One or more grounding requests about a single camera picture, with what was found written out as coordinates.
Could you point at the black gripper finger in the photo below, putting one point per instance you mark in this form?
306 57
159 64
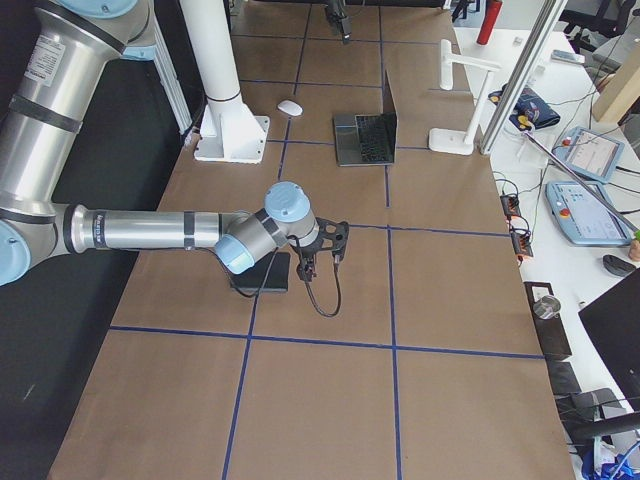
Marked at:
344 28

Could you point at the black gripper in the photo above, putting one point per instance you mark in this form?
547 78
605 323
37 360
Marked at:
306 252

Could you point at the black mouse pad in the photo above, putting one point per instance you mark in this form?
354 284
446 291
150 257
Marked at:
269 275

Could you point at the grey laptop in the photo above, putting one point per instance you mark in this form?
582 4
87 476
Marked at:
363 139

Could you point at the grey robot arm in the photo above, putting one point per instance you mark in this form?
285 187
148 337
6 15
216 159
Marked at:
333 10
88 144

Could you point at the white computer mouse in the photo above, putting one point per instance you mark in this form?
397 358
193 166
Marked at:
290 108

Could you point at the black desk mouse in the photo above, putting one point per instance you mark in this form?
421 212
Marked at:
617 266

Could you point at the red cylinder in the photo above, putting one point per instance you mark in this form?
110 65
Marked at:
492 11

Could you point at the blue space pattern pouch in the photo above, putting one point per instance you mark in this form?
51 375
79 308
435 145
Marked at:
531 112

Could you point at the orange electronics boards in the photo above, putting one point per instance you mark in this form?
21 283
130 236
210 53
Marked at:
519 228

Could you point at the metal cup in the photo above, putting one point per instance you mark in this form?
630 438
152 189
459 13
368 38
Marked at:
546 307

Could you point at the upper teach pendant tablet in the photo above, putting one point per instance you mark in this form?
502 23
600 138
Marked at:
590 154

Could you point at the teach pendant tablet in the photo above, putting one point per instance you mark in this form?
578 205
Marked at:
590 154
582 219

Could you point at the lower teach pendant tablet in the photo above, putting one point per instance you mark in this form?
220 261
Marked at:
582 219

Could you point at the black monitor corner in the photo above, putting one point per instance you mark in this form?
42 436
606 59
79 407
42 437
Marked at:
612 324

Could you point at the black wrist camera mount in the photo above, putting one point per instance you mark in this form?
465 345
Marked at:
333 237

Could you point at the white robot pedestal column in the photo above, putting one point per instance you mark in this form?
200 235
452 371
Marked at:
229 131

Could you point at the aluminium frame post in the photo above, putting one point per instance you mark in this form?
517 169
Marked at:
525 65

